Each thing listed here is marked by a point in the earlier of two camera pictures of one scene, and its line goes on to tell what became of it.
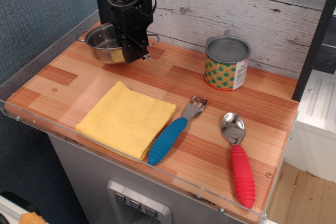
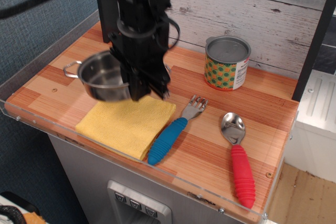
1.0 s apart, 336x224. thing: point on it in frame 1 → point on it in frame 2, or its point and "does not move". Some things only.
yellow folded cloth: (126, 119) does not move
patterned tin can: (226, 63) does not move
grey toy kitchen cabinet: (111, 192) does not move
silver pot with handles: (103, 41) → (100, 76)
